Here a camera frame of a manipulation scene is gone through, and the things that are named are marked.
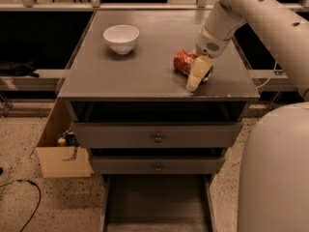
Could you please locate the white ceramic bowl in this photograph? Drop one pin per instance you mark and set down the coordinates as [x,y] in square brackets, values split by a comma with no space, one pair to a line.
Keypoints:
[122,39]

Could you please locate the grey top drawer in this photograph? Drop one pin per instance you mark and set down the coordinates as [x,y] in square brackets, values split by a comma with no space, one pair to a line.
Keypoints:
[103,135]

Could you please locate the grey metal shelf rail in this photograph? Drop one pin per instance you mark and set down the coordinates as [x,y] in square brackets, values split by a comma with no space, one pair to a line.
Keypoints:
[89,7]

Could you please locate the red coke can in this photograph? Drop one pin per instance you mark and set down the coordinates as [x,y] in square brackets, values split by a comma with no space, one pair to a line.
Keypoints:
[183,61]

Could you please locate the grey middle drawer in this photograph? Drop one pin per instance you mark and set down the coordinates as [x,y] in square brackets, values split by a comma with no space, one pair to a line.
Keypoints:
[157,165]

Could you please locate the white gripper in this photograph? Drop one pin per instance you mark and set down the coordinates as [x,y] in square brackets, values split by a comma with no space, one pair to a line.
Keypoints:
[208,44]

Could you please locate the black object on shelf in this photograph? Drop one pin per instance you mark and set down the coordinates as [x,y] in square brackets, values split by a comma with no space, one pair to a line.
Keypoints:
[9,68]

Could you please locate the items inside cardboard box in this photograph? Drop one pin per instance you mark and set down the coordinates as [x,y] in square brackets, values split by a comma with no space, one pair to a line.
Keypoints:
[68,139]

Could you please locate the grey open bottom drawer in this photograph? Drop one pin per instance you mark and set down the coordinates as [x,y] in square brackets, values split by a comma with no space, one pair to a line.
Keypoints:
[157,203]

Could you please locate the cardboard box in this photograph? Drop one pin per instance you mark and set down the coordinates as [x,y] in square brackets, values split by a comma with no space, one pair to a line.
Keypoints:
[57,158]

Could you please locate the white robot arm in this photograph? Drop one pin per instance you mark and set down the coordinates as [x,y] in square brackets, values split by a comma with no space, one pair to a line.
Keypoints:
[274,171]

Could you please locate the grey drawer cabinet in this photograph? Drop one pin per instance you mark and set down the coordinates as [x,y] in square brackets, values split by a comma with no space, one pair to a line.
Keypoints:
[143,87]

